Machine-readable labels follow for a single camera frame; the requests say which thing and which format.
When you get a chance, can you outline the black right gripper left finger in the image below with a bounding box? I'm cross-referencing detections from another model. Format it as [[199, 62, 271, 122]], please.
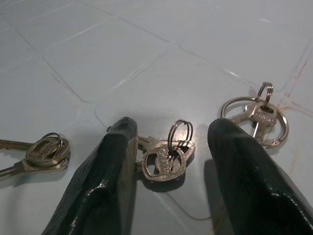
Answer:
[[43, 117, 139, 235]]

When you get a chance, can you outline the large silver key ring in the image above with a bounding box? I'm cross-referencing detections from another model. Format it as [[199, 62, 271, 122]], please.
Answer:
[[221, 95, 290, 149]]

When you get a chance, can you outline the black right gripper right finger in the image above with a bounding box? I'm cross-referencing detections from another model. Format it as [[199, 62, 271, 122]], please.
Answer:
[[207, 117, 313, 235]]

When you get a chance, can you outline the small brass split ring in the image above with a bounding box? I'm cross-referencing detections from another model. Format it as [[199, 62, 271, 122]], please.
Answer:
[[36, 132, 65, 150]]

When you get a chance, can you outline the plain silver key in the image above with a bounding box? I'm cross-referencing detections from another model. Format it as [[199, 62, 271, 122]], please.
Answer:
[[228, 102, 278, 144]]

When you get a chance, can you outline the ornate silver key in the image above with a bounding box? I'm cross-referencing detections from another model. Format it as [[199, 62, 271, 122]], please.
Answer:
[[134, 136, 196, 183]]

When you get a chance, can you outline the small dark split ring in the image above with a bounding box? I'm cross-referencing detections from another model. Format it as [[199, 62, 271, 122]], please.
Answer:
[[168, 119, 194, 157]]

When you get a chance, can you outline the small silver split ring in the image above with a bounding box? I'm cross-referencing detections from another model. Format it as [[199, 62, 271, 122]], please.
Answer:
[[255, 82, 274, 108]]

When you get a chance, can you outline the brass key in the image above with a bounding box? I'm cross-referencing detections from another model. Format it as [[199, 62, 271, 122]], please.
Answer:
[[0, 153, 70, 178], [0, 133, 70, 164]]

